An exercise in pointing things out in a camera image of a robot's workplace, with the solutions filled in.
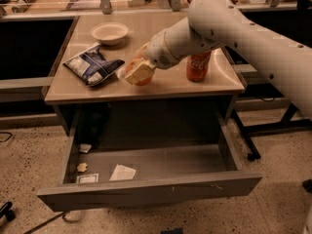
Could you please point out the blue white chip bag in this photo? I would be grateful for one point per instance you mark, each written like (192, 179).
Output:
(92, 67)

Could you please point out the orange fruit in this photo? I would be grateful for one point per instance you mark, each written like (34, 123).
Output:
(144, 81)

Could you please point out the grey open drawer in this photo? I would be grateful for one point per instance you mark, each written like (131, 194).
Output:
(178, 158)

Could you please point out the beige top cabinet counter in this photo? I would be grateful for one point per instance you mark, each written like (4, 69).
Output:
(67, 91)

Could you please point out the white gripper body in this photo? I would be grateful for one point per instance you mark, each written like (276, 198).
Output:
(157, 52)

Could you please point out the white paper sheet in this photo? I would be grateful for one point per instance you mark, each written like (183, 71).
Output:
(122, 172)

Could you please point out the red soda can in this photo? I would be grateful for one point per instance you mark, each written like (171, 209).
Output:
(197, 67)

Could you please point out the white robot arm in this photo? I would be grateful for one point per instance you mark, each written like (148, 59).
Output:
(211, 24)

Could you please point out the crumpled yellow scrap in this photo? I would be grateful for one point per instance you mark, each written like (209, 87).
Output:
(82, 167)

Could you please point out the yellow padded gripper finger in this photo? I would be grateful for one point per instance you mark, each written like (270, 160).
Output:
(141, 52)
(139, 72)

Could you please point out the white bowl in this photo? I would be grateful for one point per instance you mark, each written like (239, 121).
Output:
(110, 33)

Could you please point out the small framed card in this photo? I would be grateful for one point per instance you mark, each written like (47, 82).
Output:
(87, 178)

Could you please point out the small white paper scrap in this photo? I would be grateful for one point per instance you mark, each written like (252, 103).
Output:
(84, 148)

